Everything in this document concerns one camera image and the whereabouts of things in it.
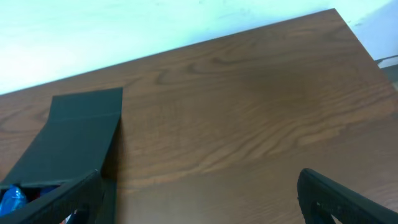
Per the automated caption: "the blue Oreo cookie pack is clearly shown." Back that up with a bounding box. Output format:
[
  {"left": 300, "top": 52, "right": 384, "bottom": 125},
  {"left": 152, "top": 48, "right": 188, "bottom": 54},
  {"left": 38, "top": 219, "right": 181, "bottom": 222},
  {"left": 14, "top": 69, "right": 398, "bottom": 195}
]
[{"left": 1, "top": 185, "right": 28, "bottom": 217}]

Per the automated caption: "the black box with lid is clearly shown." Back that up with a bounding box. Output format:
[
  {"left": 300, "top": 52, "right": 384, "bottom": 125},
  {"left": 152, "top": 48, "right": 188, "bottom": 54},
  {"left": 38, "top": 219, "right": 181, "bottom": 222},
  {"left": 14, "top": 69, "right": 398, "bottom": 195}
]
[{"left": 1, "top": 88, "right": 123, "bottom": 223}]

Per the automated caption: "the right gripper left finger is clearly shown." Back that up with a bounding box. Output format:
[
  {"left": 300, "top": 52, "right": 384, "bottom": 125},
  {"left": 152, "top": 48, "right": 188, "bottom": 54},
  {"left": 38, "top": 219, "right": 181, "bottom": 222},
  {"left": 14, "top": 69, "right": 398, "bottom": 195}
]
[{"left": 1, "top": 170, "right": 103, "bottom": 224}]

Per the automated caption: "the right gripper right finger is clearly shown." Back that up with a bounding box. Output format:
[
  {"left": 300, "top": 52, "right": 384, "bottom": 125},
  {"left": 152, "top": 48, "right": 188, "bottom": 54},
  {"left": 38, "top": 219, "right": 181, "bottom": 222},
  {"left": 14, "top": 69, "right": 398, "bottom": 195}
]
[{"left": 297, "top": 168, "right": 397, "bottom": 224}]

